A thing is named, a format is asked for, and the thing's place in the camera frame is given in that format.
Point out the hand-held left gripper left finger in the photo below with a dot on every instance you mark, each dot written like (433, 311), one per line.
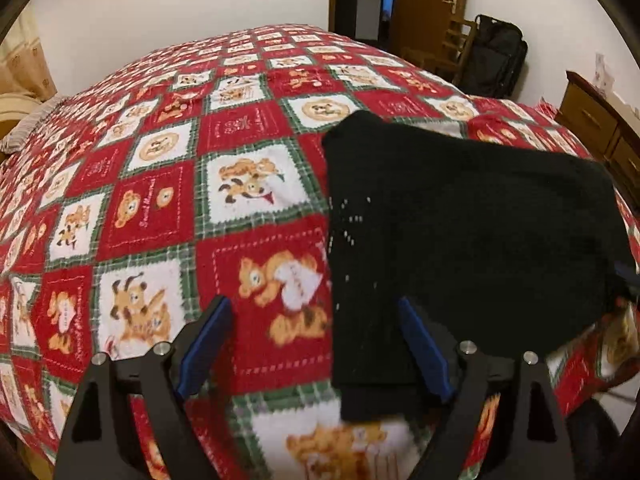
(205, 347)

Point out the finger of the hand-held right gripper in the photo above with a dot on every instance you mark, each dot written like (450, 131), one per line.
(631, 280)

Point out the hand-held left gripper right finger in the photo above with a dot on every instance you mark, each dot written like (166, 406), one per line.
(425, 355)

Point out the black pants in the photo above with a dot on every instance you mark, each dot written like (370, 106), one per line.
(450, 235)

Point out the wooden dresser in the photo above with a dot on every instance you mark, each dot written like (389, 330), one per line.
(585, 120)

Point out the dark cloth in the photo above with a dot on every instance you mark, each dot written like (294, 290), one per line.
(595, 445)

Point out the red printed blanket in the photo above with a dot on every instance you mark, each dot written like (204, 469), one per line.
(150, 185)

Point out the red plaid cloth bundle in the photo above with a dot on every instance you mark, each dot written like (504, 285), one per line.
(545, 109)

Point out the black luggage bag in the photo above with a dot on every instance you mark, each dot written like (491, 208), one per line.
(495, 60)

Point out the striped pillow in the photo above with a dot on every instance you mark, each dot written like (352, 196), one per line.
(37, 120)

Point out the wooden chair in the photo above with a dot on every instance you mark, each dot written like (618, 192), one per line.
(457, 45)

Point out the cream headboard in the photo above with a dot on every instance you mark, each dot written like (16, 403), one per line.
(9, 112)

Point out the beige patterned curtain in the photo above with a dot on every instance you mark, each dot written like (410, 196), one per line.
(30, 60)

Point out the brown wooden door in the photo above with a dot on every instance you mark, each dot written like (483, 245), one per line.
(425, 5)

